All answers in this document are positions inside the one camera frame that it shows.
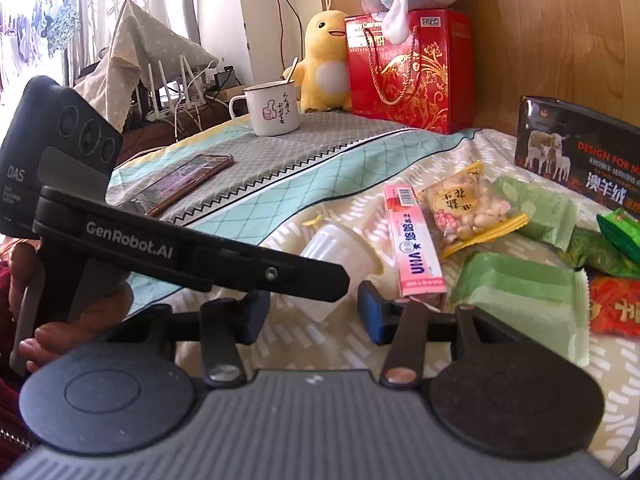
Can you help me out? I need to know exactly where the pink candy box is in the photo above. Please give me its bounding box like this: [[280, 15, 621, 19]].
[[383, 184, 447, 297]]

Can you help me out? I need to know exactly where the white jelly cup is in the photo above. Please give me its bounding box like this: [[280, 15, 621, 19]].
[[278, 219, 384, 323]]

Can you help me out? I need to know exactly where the peanut snack bag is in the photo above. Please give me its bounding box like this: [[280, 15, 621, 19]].
[[419, 160, 529, 259]]

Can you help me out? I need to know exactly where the pale green pastry pack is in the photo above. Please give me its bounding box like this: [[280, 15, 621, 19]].
[[449, 252, 590, 367], [492, 176, 579, 252]]

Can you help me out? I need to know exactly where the dark green pea snack bag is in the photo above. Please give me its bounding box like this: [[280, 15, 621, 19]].
[[556, 226, 640, 280]]

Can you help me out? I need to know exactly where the red spicy snack packet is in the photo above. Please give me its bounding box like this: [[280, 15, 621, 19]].
[[589, 275, 640, 339]]

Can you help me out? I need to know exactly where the bright green snack pack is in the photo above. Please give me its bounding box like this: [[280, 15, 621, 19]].
[[597, 208, 640, 264]]

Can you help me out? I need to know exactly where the person's left hand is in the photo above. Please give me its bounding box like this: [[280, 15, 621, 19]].
[[9, 243, 134, 373]]

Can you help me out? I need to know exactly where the smartphone with brown case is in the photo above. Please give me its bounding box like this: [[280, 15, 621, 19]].
[[117, 154, 235, 218]]

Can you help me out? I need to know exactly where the patterned bed sheet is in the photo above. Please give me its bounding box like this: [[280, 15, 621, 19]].
[[107, 113, 639, 478]]

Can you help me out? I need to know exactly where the white wifi router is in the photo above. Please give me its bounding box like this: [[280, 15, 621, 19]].
[[132, 54, 217, 122]]

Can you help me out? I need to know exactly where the grey dotted cloth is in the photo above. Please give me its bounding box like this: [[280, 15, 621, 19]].
[[74, 0, 218, 131]]

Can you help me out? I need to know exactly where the white enamel mug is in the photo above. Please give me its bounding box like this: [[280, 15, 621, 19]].
[[228, 80, 302, 136]]

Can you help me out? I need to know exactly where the red biscuit gift box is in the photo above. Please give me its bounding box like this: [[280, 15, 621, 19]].
[[346, 9, 475, 134]]

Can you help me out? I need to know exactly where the black open storage box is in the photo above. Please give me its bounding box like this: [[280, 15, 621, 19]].
[[514, 96, 640, 217]]

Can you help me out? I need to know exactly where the yellow duck plush toy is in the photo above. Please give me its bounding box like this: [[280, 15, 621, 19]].
[[292, 10, 352, 113]]

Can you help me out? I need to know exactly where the metal spoon in mug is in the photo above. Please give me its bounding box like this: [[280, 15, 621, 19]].
[[285, 56, 298, 84]]

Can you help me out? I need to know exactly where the wooden headboard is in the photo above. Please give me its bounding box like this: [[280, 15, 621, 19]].
[[335, 0, 639, 133]]

